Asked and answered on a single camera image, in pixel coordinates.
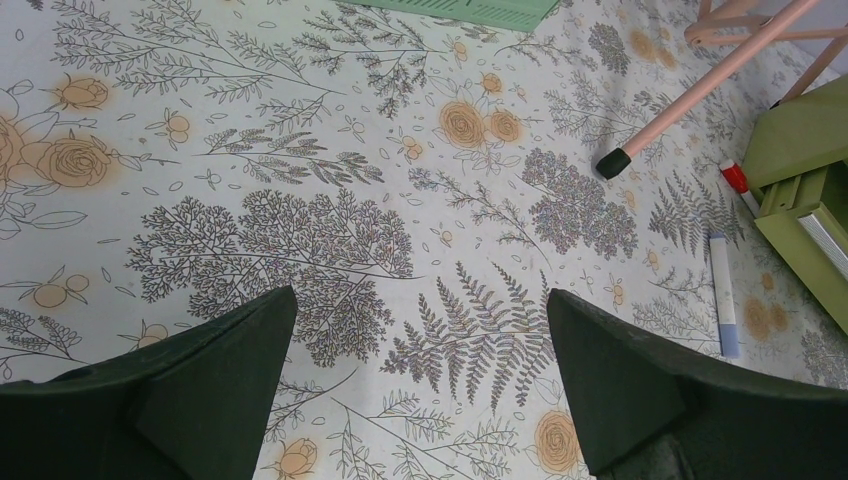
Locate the green desktop file organizer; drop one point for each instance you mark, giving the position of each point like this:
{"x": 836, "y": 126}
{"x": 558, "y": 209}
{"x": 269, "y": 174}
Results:
{"x": 516, "y": 15}

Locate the floral table mat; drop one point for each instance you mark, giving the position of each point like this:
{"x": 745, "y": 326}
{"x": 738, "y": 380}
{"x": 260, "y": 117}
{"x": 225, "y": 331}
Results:
{"x": 421, "y": 183}

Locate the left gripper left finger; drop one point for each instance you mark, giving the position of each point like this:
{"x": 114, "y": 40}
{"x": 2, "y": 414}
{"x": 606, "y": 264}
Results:
{"x": 192, "y": 406}

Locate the yellow-green drawer cabinet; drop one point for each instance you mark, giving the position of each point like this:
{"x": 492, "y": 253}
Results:
{"x": 796, "y": 162}

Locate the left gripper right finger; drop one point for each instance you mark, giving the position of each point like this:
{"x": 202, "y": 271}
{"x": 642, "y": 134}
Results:
{"x": 645, "y": 407}

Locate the pink music stand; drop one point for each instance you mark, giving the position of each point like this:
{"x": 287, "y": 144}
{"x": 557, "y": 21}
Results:
{"x": 731, "y": 23}

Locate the blue capped marker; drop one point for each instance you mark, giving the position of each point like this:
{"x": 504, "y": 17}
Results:
{"x": 725, "y": 307}

